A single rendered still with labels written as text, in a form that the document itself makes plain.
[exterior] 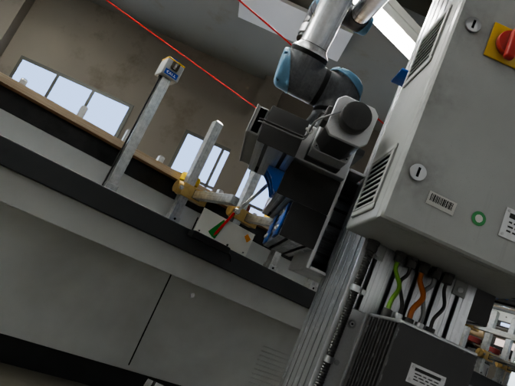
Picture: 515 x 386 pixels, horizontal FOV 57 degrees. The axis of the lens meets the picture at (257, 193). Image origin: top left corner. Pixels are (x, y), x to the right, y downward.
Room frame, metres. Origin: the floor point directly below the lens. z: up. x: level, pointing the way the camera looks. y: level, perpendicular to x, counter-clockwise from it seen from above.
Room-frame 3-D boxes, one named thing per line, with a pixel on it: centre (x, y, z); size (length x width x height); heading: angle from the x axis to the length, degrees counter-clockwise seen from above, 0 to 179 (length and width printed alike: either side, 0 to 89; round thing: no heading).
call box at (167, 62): (1.63, 0.48, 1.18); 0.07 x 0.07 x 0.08; 31
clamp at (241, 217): (1.90, 0.02, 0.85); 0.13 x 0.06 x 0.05; 121
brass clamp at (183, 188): (1.77, 0.23, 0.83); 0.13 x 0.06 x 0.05; 121
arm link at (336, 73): (1.30, -0.10, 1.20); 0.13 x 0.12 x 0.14; 98
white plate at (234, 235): (1.85, 0.05, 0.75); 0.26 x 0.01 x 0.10; 121
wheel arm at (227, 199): (1.70, 0.17, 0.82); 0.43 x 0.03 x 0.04; 31
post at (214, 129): (1.76, 0.25, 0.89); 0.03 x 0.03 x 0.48; 31
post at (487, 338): (2.92, -1.68, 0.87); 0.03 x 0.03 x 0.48; 31
